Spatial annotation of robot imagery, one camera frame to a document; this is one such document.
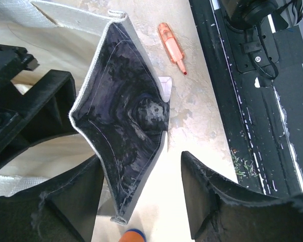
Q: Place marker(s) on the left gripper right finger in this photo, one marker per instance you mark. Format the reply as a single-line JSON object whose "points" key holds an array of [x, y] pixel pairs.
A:
{"points": [[219, 209]]}

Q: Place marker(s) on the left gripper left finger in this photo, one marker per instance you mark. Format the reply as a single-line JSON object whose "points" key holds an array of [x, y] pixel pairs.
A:
{"points": [[62, 208]]}

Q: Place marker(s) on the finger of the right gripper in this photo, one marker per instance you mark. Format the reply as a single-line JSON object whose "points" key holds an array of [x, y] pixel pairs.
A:
{"points": [[13, 60], [38, 115]]}

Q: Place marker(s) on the bright blue orange pump bottle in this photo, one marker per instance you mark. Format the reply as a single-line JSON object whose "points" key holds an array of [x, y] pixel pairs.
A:
{"points": [[133, 235]]}

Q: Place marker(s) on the canvas tote bag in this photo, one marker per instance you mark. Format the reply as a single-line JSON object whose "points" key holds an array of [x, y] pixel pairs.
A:
{"points": [[121, 108]]}

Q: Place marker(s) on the orange highlighter pen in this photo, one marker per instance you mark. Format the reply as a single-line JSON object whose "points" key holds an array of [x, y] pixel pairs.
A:
{"points": [[172, 47]]}

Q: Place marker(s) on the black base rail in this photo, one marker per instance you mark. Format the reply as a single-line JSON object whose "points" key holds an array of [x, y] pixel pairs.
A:
{"points": [[254, 54]]}

